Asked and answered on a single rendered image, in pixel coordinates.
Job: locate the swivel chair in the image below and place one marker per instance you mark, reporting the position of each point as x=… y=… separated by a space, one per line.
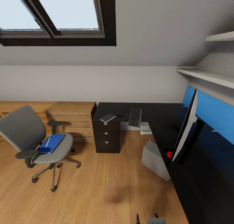
x=25 y=131

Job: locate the notebook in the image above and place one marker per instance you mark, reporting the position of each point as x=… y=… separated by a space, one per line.
x=107 y=118

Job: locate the monitor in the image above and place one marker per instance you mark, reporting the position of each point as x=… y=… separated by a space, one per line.
x=190 y=118

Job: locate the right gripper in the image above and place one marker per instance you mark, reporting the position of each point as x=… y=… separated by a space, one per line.
x=138 y=218

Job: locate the folder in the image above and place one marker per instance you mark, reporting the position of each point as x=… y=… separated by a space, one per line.
x=48 y=146

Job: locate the cabinet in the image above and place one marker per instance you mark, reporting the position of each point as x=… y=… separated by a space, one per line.
x=107 y=136
x=76 y=118

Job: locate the keyboard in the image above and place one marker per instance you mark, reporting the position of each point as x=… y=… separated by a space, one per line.
x=135 y=118

